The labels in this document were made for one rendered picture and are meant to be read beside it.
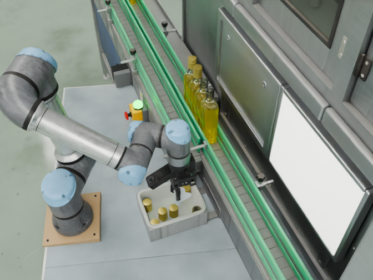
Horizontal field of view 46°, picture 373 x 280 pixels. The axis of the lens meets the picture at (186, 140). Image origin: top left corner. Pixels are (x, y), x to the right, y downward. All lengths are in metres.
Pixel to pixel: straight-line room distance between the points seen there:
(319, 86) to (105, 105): 1.18
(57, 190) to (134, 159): 0.36
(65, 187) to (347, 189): 0.88
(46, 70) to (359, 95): 0.86
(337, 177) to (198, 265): 0.62
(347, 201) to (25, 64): 0.95
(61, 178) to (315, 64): 0.89
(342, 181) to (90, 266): 0.90
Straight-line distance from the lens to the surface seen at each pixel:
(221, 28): 1.72
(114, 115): 2.10
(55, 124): 1.28
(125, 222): 1.71
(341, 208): 1.28
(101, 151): 1.28
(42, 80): 1.35
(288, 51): 1.36
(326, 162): 1.27
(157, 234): 1.63
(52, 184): 1.56
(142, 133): 1.35
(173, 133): 1.32
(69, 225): 1.66
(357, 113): 1.17
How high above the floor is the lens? 2.18
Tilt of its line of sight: 47 degrees down
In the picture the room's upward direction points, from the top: straight up
